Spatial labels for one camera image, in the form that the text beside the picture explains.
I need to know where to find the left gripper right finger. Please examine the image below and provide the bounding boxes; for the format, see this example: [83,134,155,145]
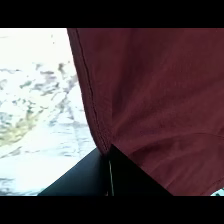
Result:
[109,143,174,197]

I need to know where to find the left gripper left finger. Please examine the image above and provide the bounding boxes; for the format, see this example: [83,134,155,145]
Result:
[37,147,111,197]

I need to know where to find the dark red garment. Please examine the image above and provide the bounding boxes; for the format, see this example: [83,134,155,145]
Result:
[66,27,224,197]

